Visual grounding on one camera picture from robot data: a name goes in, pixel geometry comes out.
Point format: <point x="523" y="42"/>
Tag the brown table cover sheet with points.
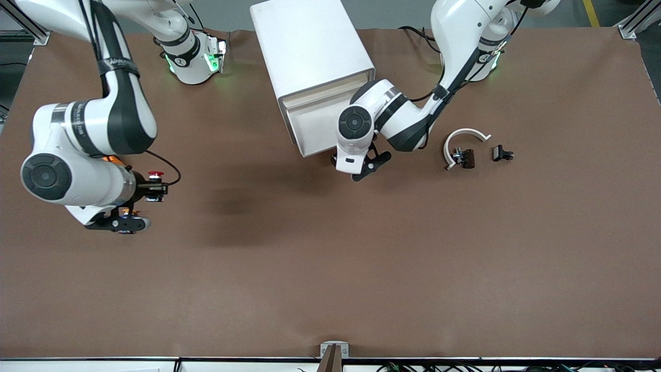
<point x="330" y="258"/>

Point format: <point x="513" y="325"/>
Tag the orange box with hole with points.
<point x="114" y="159"/>

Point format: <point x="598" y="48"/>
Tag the small black switch component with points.
<point x="499" y="153"/>

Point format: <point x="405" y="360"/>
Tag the white curved plastic piece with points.
<point x="467" y="131"/>

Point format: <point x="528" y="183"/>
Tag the grey bracket with brown post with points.
<point x="334" y="361"/>

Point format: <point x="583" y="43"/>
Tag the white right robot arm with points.
<point x="103" y="124"/>

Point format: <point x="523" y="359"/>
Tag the aluminium frame profile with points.
<point x="627" y="32"/>
<point x="41" y="37"/>

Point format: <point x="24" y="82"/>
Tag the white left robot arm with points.
<point x="465" y="31"/>

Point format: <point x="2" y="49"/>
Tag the white drawer cabinet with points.
<point x="310" y="46"/>

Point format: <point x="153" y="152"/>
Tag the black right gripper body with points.
<point x="141" y="188"/>

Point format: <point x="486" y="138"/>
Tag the red push button switch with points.
<point x="155" y="174"/>

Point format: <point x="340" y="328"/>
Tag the dark brown switch component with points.
<point x="468" y="158"/>

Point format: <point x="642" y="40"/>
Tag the yellow push button switch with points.
<point x="128" y="211"/>

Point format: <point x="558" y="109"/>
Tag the cream white cabinet drawer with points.
<point x="315" y="129"/>
<point x="315" y="95"/>

